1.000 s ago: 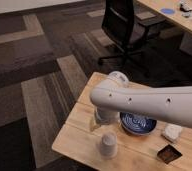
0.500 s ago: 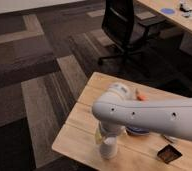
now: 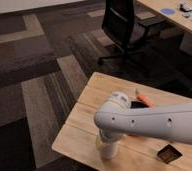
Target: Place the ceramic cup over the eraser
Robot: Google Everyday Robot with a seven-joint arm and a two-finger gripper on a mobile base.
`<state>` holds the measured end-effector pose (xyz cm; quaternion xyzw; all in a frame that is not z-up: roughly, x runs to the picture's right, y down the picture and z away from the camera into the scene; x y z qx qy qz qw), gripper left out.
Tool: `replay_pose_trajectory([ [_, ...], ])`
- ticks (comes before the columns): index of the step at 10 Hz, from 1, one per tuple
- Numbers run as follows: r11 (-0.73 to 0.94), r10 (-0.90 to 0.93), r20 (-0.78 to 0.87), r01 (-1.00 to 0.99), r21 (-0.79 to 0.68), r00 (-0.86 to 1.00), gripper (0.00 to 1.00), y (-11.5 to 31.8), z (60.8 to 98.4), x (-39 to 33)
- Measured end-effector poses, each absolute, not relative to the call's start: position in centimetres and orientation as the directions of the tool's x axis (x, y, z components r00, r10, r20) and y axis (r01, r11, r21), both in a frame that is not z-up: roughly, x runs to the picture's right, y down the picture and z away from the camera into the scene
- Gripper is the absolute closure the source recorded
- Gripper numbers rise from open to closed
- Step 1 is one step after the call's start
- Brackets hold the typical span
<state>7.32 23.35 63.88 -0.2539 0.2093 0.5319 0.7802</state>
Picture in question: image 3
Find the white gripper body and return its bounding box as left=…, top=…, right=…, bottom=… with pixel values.
left=99, top=130, right=124, bottom=143

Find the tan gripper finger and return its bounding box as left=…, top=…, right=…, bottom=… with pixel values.
left=96, top=135, right=106, bottom=149

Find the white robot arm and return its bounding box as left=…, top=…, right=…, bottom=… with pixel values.
left=94, top=92, right=192, bottom=145

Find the orange carrot toy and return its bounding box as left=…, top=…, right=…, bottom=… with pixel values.
left=135, top=89, right=154, bottom=107

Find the black office chair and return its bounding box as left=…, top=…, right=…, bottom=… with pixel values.
left=98, top=0, right=164, bottom=65

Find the blue round coaster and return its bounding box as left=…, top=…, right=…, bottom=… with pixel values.
left=161, top=8, right=175, bottom=15

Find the light wooden background desk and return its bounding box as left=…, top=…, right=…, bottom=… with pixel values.
left=137, top=0, right=192, bottom=34

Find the small white object on desk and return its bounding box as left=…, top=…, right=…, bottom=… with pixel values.
left=179, top=1, right=192, bottom=12

